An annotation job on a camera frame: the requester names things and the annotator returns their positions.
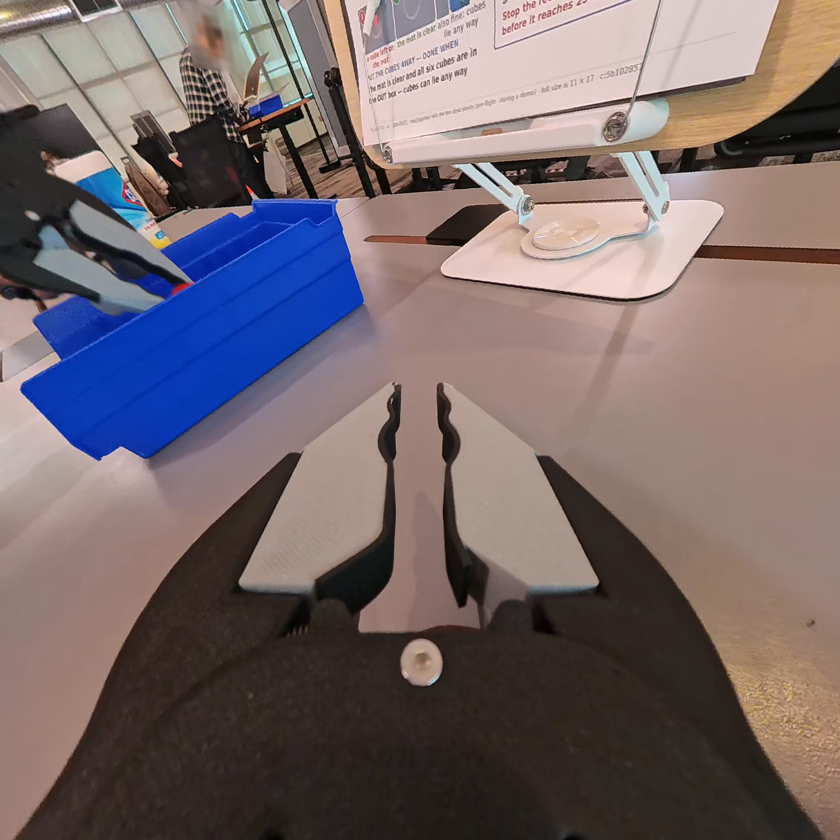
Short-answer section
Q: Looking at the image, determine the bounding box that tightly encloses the grey partition panel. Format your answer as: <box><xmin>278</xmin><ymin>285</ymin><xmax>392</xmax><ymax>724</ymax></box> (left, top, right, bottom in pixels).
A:
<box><xmin>282</xmin><ymin>0</ymin><xmax>345</xmax><ymax>155</ymax></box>

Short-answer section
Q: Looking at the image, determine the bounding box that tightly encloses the metal page clip wire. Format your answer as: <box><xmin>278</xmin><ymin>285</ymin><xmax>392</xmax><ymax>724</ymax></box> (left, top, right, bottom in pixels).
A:
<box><xmin>607</xmin><ymin>0</ymin><xmax>664</xmax><ymax>140</ymax></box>
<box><xmin>361</xmin><ymin>79</ymin><xmax>396</xmax><ymax>165</ymax></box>

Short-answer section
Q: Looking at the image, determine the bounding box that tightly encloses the silver ventilation duct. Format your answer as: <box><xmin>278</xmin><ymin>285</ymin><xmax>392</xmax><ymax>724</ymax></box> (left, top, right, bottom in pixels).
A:
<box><xmin>0</xmin><ymin>0</ymin><xmax>126</xmax><ymax>37</ymax></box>

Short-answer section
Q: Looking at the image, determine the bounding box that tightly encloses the black monitor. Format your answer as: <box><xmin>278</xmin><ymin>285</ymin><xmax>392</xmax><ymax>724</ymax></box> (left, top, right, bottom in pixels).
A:
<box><xmin>0</xmin><ymin>104</ymin><xmax>101</xmax><ymax>178</ymax></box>

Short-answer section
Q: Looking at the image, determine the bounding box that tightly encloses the black standing desk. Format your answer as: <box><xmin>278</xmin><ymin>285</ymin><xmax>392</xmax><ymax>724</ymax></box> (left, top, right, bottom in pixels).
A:
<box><xmin>238</xmin><ymin>98</ymin><xmax>317</xmax><ymax>199</ymax></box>

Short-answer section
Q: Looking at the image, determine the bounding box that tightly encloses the instruction sheet on stand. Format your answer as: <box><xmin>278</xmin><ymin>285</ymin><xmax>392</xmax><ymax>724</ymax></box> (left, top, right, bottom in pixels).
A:
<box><xmin>325</xmin><ymin>0</ymin><xmax>840</xmax><ymax>173</ymax></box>

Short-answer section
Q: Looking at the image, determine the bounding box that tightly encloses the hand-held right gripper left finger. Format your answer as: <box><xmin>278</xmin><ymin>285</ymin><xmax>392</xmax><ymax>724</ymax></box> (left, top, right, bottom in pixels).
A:
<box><xmin>238</xmin><ymin>382</ymin><xmax>403</xmax><ymax>614</ymax></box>

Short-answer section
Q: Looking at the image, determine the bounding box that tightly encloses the blue plastic bin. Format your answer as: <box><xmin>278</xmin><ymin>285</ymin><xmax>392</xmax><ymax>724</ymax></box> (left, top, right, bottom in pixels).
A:
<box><xmin>20</xmin><ymin>199</ymin><xmax>365</xmax><ymax>460</ymax></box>

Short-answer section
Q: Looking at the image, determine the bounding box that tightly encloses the blue white wipes canister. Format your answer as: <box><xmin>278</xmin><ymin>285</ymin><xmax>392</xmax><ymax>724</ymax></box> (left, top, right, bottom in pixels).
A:
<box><xmin>77</xmin><ymin>167</ymin><xmax>173</xmax><ymax>249</ymax></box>

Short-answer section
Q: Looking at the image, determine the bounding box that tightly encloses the white metal stand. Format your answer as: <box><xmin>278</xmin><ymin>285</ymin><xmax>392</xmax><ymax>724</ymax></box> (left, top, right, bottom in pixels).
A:
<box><xmin>441</xmin><ymin>152</ymin><xmax>725</xmax><ymax>301</ymax></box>

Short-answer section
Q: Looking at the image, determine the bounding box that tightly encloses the grey desk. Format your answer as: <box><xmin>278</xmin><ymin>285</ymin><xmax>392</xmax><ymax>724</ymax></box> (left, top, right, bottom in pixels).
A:
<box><xmin>0</xmin><ymin>161</ymin><xmax>840</xmax><ymax>840</ymax></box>

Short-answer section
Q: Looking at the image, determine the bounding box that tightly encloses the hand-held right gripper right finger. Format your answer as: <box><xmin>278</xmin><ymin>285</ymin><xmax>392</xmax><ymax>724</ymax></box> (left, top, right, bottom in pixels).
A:
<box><xmin>437</xmin><ymin>382</ymin><xmax>600</xmax><ymax>627</ymax></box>

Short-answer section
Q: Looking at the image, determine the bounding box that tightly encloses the black office chair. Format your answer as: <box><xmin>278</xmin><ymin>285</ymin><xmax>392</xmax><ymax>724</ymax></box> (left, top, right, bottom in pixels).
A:
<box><xmin>169</xmin><ymin>118</ymin><xmax>256</xmax><ymax>212</ymax></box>
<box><xmin>712</xmin><ymin>66</ymin><xmax>840</xmax><ymax>173</ymax></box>

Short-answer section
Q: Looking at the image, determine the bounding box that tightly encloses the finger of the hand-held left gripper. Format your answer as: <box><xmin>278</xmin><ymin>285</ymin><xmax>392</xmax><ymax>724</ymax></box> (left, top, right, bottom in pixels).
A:
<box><xmin>33</xmin><ymin>223</ymin><xmax>168</xmax><ymax>316</ymax></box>
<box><xmin>66</xmin><ymin>199</ymin><xmax>194</xmax><ymax>287</ymax></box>

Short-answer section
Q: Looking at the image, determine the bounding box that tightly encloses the printed instruction sheet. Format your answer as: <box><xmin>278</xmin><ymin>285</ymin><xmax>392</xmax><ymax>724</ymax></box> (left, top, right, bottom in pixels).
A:
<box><xmin>341</xmin><ymin>0</ymin><xmax>782</xmax><ymax>148</ymax></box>

